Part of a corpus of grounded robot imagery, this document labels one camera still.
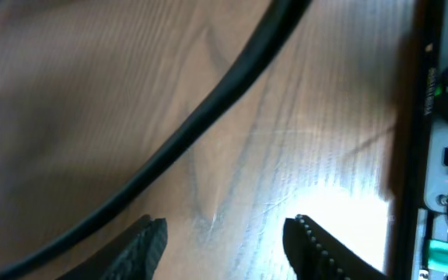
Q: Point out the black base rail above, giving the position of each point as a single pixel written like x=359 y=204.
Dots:
x=421 y=250

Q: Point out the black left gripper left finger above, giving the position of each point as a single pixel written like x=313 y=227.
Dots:
x=132 y=255

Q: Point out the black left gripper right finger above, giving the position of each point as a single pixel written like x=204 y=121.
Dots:
x=314 y=254

